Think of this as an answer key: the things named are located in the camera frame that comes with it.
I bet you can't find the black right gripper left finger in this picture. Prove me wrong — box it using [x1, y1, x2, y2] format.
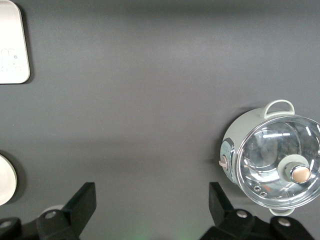
[36, 182, 97, 240]

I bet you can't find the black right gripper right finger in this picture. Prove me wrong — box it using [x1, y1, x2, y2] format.
[199, 181, 256, 240]

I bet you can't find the cream round plate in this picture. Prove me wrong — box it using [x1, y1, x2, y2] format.
[0, 153, 18, 206]

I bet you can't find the cream rectangular tray bunny print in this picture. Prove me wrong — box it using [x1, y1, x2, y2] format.
[0, 0, 31, 85]

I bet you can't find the pale green electric cooking pot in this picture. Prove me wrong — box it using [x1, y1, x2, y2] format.
[219, 99, 320, 216]

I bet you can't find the glass pot lid with knob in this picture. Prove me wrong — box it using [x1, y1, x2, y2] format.
[236, 113, 320, 210]

